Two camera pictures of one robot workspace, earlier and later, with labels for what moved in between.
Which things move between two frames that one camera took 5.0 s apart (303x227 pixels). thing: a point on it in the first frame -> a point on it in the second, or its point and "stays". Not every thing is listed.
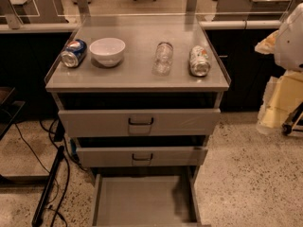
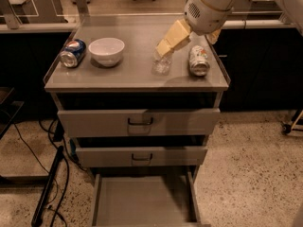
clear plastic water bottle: x=163 y=59 stays
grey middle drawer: x=142 y=157 stays
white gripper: x=290 y=46 -> x=206 y=17
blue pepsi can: x=74 y=53 stays
